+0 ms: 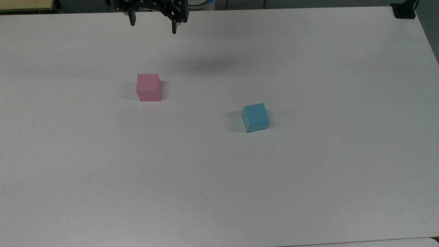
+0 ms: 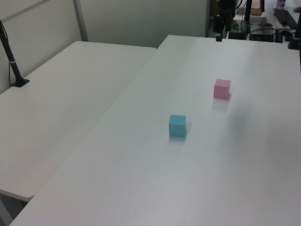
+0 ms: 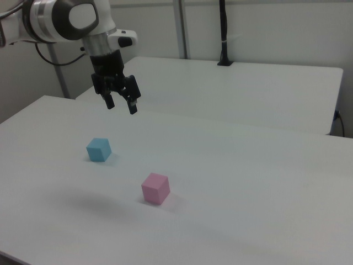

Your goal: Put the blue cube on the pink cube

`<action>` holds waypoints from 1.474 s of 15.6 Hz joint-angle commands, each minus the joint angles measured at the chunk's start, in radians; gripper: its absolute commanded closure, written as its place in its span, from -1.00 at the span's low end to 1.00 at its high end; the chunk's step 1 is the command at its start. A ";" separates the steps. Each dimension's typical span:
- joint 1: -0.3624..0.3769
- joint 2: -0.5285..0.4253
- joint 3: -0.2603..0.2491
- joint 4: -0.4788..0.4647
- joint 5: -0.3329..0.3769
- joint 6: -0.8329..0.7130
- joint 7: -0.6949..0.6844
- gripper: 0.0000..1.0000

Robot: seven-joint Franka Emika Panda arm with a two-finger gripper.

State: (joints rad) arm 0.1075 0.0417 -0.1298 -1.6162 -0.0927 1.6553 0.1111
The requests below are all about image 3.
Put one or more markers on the grey metal frame post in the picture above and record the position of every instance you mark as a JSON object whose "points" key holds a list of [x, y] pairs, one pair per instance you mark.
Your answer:
{"points": [[60, 77], [182, 27]]}

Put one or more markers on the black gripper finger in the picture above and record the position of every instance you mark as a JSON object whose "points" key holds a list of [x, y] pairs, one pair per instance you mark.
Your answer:
{"points": [[133, 107], [109, 102]]}

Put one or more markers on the black camera stand pole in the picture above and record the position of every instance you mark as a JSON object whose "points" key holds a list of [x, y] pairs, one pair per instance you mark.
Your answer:
{"points": [[224, 27]]}

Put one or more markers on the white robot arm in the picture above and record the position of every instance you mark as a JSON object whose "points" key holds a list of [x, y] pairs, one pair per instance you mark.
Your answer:
{"points": [[55, 19]]}

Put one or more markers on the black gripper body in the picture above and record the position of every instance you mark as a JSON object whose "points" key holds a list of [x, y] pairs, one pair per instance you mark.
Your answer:
{"points": [[107, 69]]}

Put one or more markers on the blue cube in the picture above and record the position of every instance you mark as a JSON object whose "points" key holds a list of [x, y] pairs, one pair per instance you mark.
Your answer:
{"points": [[98, 149]]}

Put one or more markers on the pink cube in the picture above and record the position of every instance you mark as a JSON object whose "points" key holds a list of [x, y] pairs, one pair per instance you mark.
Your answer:
{"points": [[155, 189]]}

